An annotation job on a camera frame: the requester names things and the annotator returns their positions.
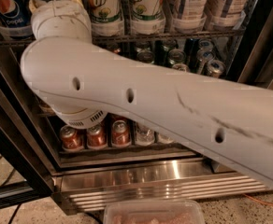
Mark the red can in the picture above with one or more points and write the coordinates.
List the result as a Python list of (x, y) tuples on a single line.
[(96, 137), (71, 139), (120, 136)]

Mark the white drink can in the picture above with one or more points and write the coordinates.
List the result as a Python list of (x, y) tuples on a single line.
[(188, 9), (230, 0)]

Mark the stainless steel fridge cabinet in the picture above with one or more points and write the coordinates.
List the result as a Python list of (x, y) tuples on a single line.
[(87, 179)]

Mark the clear plastic food container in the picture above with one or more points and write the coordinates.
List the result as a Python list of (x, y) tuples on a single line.
[(154, 212)]

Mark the left 7UP can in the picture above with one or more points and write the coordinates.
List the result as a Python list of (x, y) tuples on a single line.
[(104, 11)]

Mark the front left red can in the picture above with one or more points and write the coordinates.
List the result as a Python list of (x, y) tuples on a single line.
[(71, 139)]

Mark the right white drink can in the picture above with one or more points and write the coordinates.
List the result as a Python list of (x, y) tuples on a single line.
[(230, 0)]

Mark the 7up can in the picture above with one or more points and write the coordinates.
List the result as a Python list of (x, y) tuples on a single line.
[(146, 10), (104, 11)]

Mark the front right red can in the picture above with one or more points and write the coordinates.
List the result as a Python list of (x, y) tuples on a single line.
[(120, 136)]

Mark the front middle red can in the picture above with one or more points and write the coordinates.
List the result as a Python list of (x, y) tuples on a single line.
[(96, 137)]

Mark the open glass fridge door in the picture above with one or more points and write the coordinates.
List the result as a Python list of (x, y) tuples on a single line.
[(15, 147)]

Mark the front right green can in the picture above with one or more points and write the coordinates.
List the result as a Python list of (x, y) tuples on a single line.
[(181, 67)]

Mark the front silver slim can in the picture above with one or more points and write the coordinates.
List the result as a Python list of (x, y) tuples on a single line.
[(214, 68)]

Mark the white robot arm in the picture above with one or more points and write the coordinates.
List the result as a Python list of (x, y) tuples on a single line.
[(229, 122)]

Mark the left white drink can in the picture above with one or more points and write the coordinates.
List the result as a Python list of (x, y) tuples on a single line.
[(188, 9)]

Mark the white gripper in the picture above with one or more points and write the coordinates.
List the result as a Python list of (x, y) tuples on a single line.
[(60, 11)]

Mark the right 7UP can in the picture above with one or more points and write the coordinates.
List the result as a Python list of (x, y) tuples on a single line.
[(146, 10)]

